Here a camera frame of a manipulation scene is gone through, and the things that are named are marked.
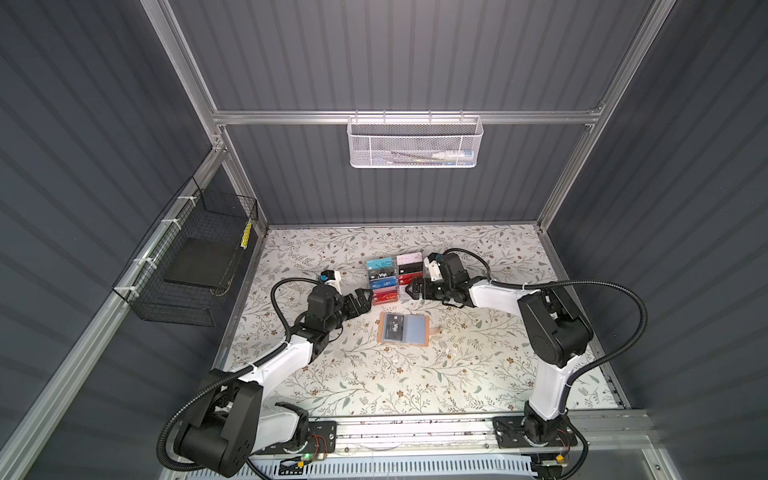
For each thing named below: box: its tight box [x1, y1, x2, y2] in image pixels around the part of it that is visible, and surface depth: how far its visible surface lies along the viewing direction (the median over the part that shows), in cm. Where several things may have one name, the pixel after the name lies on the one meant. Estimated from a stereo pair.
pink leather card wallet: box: [377, 311, 441, 347], surface depth 93 cm
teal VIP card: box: [366, 257, 393, 270], surface depth 98 cm
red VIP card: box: [398, 272, 424, 285], surface depth 100 cm
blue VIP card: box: [370, 276, 397, 290], surface depth 98 cm
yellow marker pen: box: [240, 219, 253, 250], surface depth 84 cm
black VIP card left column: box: [368, 269, 397, 280], surface depth 98 cm
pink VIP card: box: [396, 252, 423, 265], surface depth 100 cm
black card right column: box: [398, 262, 423, 274], surface depth 100 cm
